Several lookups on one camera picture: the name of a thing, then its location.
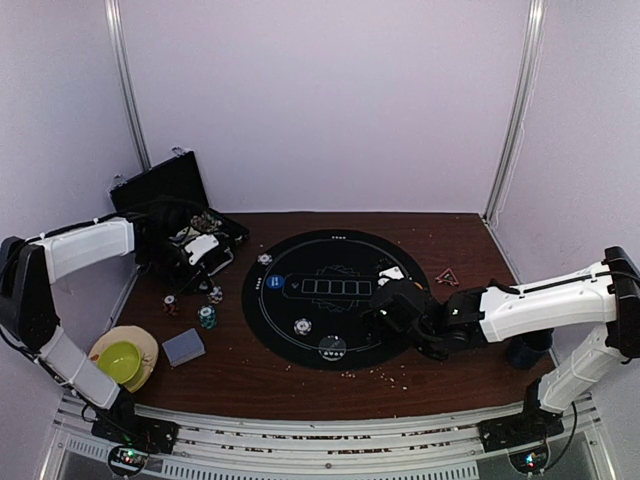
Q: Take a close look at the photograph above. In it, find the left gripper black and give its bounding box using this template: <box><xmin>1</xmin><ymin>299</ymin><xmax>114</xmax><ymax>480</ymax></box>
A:
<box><xmin>139</xmin><ymin>238</ymin><xmax>213</xmax><ymax>296</ymax></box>

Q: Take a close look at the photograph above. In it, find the red black triangle marker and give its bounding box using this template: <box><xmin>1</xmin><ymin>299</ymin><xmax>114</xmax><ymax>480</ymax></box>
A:
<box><xmin>436</xmin><ymin>268</ymin><xmax>459</xmax><ymax>287</ymax></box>

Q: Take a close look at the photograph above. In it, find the clear dealer button disc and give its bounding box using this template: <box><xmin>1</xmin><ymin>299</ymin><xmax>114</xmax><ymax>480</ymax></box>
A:
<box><xmin>318</xmin><ymin>335</ymin><xmax>347</xmax><ymax>362</ymax></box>

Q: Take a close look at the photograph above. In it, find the white blue chip stack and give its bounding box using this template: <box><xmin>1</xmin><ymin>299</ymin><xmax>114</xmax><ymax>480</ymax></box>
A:
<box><xmin>293</xmin><ymin>318</ymin><xmax>312</xmax><ymax>336</ymax></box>

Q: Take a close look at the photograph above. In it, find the blue ten chip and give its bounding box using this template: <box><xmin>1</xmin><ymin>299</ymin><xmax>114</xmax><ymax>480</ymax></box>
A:
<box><xmin>257</xmin><ymin>253</ymin><xmax>273</xmax><ymax>265</ymax></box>

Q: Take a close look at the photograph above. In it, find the blue small blind button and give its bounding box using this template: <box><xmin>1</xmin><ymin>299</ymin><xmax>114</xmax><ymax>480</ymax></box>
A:
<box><xmin>265</xmin><ymin>274</ymin><xmax>286</xmax><ymax>290</ymax></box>

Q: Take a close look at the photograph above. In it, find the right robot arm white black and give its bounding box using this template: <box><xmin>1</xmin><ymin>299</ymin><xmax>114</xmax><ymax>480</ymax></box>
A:
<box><xmin>363</xmin><ymin>247</ymin><xmax>639</xmax><ymax>442</ymax></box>

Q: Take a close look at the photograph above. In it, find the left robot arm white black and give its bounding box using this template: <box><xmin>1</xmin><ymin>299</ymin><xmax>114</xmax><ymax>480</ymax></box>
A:
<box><xmin>1</xmin><ymin>197</ymin><xmax>225</xmax><ymax>444</ymax></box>

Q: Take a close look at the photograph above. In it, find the black poker chip case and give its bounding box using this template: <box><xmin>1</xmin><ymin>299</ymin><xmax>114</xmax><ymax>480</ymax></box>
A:
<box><xmin>109</xmin><ymin>151</ymin><xmax>249</xmax><ymax>293</ymax></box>

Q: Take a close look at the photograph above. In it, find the red brown chip stack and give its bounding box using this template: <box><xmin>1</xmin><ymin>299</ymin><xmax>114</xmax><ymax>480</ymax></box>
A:
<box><xmin>162</xmin><ymin>295</ymin><xmax>178</xmax><ymax>316</ymax></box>

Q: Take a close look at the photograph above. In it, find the round black poker mat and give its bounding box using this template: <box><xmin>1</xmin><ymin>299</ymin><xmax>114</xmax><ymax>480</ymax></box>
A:
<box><xmin>242</xmin><ymin>230</ymin><xmax>428</xmax><ymax>371</ymax></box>

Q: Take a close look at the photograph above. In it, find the green chip stack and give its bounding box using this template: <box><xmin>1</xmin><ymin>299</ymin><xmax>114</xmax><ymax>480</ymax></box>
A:
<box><xmin>198</xmin><ymin>305</ymin><xmax>218</xmax><ymax>330</ymax></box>

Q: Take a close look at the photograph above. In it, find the beige plate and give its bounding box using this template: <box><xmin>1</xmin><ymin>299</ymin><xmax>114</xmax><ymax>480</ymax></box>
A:
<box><xmin>89</xmin><ymin>326</ymin><xmax>159</xmax><ymax>393</ymax></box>

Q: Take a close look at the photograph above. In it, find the dark blue mug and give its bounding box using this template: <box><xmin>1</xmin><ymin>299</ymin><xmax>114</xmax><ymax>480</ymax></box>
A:
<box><xmin>506</xmin><ymin>330</ymin><xmax>553</xmax><ymax>370</ymax></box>

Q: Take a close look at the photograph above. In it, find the green plastic bowl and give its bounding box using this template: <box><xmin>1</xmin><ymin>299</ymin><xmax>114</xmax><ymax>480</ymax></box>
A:
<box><xmin>97</xmin><ymin>341</ymin><xmax>142</xmax><ymax>384</ymax></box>

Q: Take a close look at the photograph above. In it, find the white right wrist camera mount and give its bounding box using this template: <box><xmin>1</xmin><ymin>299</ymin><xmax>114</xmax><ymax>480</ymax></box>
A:
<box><xmin>377</xmin><ymin>266</ymin><xmax>406</xmax><ymax>287</ymax></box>

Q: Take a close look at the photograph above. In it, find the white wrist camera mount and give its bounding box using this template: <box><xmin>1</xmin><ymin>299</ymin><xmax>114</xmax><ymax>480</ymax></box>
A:
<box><xmin>184</xmin><ymin>234</ymin><xmax>219</xmax><ymax>266</ymax></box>
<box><xmin>377</xmin><ymin>266</ymin><xmax>406</xmax><ymax>287</ymax></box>

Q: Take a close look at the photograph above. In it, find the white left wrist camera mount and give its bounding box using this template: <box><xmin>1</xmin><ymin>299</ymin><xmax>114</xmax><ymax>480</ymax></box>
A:
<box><xmin>184</xmin><ymin>234</ymin><xmax>219</xmax><ymax>266</ymax></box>

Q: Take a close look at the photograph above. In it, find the chrome case handle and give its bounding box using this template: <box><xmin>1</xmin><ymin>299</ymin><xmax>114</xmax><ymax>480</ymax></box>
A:
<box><xmin>209</xmin><ymin>247</ymin><xmax>235</xmax><ymax>277</ymax></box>

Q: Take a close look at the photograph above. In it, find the aluminium front rail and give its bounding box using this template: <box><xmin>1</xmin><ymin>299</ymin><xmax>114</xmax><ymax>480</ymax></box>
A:
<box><xmin>36</xmin><ymin>395</ymin><xmax>620</xmax><ymax>479</ymax></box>

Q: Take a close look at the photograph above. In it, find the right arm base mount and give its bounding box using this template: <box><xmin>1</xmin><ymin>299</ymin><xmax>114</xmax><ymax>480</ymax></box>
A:
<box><xmin>478</xmin><ymin>405</ymin><xmax>564</xmax><ymax>475</ymax></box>

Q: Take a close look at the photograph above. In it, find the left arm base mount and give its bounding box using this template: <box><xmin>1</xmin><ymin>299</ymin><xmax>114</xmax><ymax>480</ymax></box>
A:
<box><xmin>82</xmin><ymin>396</ymin><xmax>179</xmax><ymax>479</ymax></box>

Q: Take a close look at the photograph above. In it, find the left aluminium frame post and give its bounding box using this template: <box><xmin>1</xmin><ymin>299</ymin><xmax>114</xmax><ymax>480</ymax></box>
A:
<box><xmin>104</xmin><ymin>0</ymin><xmax>151</xmax><ymax>172</ymax></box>

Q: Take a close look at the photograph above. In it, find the aluminium frame post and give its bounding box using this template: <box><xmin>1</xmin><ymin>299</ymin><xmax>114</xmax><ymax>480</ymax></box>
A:
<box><xmin>483</xmin><ymin>0</ymin><xmax>547</xmax><ymax>226</ymax></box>
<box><xmin>104</xmin><ymin>0</ymin><xmax>151</xmax><ymax>172</ymax></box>

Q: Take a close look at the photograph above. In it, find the right aluminium frame post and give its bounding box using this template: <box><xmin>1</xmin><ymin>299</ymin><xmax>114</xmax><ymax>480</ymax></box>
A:
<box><xmin>483</xmin><ymin>0</ymin><xmax>547</xmax><ymax>226</ymax></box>

